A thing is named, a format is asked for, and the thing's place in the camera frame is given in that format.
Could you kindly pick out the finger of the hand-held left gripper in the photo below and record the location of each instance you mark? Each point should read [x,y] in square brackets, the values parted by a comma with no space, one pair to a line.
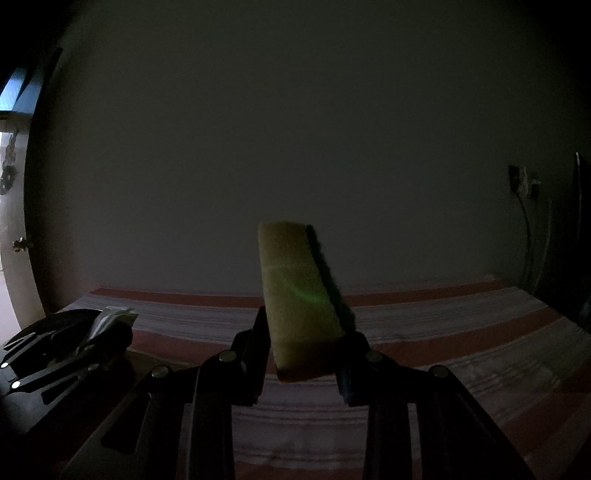
[46,330]
[69,374]

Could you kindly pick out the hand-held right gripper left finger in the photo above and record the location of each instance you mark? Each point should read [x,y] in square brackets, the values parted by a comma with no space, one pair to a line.
[251,350]

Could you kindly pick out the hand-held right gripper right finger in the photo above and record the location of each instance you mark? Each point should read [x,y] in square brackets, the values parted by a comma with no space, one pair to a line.
[353,369]

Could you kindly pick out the green white tissue pack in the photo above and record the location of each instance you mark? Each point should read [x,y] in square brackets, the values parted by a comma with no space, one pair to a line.
[111,321]

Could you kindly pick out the yellow green scouring sponge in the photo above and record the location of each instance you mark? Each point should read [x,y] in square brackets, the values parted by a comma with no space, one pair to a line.
[295,300]

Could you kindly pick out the white door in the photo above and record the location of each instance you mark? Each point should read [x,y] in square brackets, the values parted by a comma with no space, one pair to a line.
[18,277]

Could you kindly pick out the brass door knob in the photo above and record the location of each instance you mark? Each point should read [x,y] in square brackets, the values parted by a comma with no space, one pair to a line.
[21,243]

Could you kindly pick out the red striped blanket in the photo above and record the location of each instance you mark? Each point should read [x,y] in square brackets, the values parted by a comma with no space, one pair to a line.
[461,314]

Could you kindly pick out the dark door ornament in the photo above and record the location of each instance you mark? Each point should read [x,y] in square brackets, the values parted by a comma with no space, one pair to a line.
[8,166]

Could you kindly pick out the transom window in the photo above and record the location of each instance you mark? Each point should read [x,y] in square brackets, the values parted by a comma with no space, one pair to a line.
[21,92]

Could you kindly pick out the white plug charger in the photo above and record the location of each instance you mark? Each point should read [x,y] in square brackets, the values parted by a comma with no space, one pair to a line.
[531,184]

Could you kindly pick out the wall power outlet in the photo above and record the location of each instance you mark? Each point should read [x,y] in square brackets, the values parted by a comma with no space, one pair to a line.
[513,177]

